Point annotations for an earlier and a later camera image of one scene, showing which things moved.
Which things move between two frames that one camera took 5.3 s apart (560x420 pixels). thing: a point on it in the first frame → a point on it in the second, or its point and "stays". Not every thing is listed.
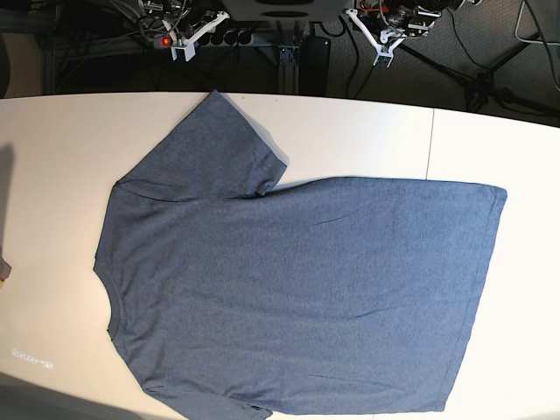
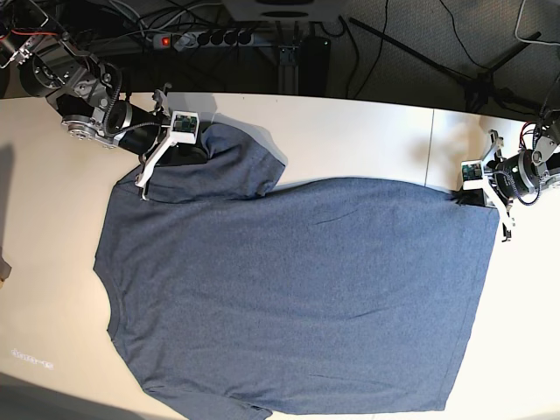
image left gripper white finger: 188,46 → 145,176
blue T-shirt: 319,297 stays
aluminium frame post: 288,61 stays
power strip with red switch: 209,40 stays
